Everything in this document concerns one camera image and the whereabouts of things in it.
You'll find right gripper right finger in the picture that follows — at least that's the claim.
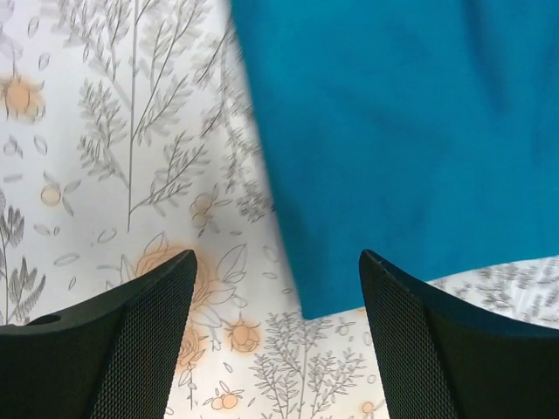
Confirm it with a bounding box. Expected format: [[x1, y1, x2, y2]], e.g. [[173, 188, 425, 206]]
[[359, 250, 558, 419]]

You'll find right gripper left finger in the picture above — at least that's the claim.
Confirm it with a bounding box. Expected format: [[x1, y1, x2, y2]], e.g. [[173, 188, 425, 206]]
[[1, 250, 197, 419]]

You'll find blue t shirt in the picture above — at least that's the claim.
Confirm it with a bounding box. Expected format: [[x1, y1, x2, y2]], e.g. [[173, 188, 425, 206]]
[[231, 1, 558, 319]]

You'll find floral table mat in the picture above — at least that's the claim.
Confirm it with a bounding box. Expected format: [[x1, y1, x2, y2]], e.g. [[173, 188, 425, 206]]
[[1, 1, 558, 418]]

